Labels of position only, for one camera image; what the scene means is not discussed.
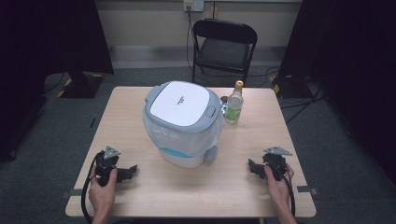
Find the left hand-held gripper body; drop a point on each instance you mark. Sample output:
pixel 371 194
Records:
pixel 107 161

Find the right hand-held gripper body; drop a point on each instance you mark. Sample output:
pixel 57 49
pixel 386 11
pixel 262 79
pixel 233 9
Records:
pixel 275 160

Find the clear bottle with yellow cap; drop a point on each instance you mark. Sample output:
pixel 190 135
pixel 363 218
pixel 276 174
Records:
pixel 234 105

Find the white and grey trash can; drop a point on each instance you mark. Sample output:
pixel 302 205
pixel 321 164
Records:
pixel 180 104

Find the person's right hand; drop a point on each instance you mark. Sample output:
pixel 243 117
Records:
pixel 278 191

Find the person's left hand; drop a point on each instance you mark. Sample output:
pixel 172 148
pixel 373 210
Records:
pixel 101 194

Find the grey tape patch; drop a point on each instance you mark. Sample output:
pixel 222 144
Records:
pixel 70 193
pixel 307 189

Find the clear plastic trash bag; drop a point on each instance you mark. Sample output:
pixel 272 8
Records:
pixel 174 137

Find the small dark round object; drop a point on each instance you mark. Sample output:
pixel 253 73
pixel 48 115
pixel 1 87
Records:
pixel 223 99

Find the black stand base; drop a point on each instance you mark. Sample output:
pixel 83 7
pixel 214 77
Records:
pixel 82 85

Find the black folding chair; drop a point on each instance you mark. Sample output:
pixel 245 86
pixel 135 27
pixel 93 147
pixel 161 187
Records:
pixel 222 53

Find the black curtain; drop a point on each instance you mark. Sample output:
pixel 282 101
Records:
pixel 351 46
pixel 46 37

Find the white wall outlet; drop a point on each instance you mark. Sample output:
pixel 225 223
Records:
pixel 193 4

